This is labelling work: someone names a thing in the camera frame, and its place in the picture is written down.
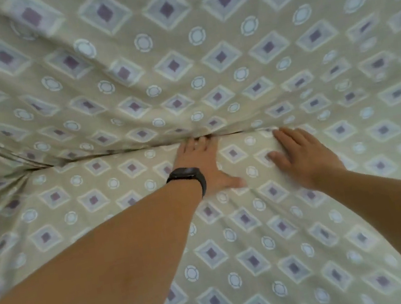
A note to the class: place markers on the beige diamond patterned bed sheet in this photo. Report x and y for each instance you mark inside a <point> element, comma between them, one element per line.
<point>209,61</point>

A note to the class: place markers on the black wrist watch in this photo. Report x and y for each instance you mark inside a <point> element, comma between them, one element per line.
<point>188,173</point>

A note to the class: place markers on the person's left hand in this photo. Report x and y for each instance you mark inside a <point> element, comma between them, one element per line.
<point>202,161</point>

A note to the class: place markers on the person's left forearm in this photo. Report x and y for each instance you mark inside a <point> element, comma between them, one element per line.
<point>103,279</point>

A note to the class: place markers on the person's right hand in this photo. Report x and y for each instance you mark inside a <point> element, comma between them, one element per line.
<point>308,163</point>

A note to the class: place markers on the person's left thumb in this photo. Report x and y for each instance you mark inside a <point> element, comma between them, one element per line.
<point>234,182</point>

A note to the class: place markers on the person's right thumb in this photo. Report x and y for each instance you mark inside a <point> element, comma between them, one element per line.
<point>278,161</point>

